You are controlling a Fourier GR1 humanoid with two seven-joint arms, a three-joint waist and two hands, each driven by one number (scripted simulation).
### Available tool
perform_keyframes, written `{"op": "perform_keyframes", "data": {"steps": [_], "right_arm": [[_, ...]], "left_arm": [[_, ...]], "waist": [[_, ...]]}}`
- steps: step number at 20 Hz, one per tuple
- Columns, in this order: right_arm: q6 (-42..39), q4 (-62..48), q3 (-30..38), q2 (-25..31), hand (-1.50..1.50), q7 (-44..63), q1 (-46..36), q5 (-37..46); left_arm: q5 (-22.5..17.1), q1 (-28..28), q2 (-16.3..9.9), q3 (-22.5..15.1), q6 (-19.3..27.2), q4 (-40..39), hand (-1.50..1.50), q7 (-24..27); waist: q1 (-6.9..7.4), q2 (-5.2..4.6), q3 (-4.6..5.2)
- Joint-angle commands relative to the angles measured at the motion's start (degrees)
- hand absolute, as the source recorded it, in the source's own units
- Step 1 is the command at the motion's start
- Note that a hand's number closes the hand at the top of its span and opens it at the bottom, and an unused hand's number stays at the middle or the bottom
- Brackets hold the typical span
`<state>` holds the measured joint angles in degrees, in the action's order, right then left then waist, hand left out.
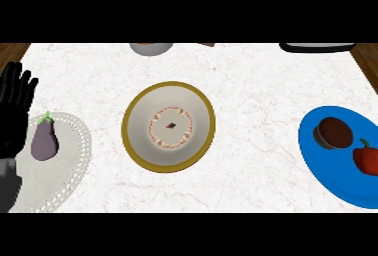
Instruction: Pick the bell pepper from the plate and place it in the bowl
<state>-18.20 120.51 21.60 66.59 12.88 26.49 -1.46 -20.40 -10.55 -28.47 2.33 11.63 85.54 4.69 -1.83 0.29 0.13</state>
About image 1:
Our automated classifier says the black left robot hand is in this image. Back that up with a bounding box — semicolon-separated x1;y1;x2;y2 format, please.
0;61;39;160

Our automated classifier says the white bowl with gold rim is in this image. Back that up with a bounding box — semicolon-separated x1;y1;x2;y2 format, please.
119;80;217;174

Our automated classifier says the grey round bowl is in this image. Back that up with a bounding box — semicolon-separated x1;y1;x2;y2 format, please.
128;42;174;57

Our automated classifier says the blue plate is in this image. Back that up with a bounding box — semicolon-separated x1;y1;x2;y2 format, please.
296;105;378;210

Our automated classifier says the red bell pepper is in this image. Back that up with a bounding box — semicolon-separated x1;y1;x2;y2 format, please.
351;138;378;176

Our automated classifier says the purple eggplant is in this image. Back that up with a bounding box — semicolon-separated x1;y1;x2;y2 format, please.
29;110;60;162

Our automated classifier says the white lace placemat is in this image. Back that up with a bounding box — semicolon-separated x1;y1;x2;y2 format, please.
7;111;93;214

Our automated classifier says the black and grey appliance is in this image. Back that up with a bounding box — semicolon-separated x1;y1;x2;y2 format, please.
277;42;357;54

